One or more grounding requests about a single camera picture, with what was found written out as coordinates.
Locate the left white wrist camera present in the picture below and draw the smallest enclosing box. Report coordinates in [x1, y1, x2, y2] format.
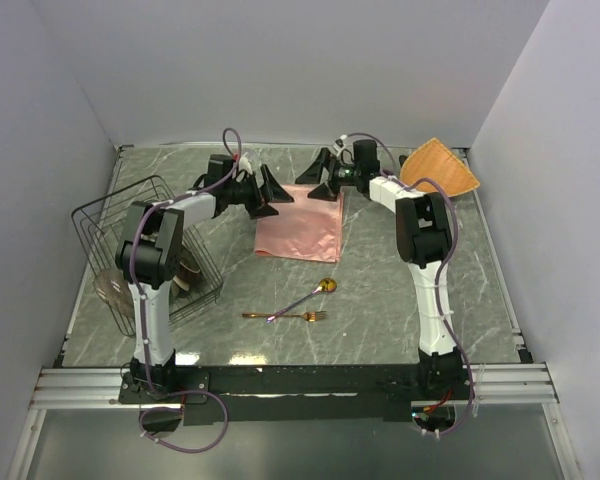
[237, 154, 254, 175]

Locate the black wire dish rack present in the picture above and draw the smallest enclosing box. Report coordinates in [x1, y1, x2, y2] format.
[71, 175, 223, 337]

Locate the aluminium rail frame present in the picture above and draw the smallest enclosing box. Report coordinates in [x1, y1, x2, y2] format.
[7, 363, 583, 479]

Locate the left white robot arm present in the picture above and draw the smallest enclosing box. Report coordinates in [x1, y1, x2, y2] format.
[115, 154, 294, 402]

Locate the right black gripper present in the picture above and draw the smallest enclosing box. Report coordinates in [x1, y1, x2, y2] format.
[296, 148, 362, 202]

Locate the pink satin napkin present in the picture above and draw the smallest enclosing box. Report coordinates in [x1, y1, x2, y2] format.
[254, 185, 344, 263]

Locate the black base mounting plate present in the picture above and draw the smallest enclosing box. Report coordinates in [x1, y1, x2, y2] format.
[118, 364, 474, 426]

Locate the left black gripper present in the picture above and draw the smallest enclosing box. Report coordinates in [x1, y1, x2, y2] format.
[225, 165, 293, 220]

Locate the clear glass bowl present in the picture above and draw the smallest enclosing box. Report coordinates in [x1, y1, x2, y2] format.
[93, 267, 134, 319]

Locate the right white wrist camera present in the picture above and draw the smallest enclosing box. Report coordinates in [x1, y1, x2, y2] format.
[333, 134, 348, 157]

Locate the rose gold fork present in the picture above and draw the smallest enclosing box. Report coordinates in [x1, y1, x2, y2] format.
[241, 311, 327, 322]

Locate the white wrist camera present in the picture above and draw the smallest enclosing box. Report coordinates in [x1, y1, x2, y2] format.
[333, 134, 348, 157]
[237, 154, 254, 175]

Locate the brown ceramic plate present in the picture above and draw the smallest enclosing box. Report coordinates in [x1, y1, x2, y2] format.
[172, 247, 203, 298]

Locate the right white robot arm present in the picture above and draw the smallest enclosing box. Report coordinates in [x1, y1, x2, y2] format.
[295, 133, 463, 399]

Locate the gold spoon with purple handle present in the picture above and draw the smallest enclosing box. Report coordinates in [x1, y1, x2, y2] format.
[266, 278, 338, 323]

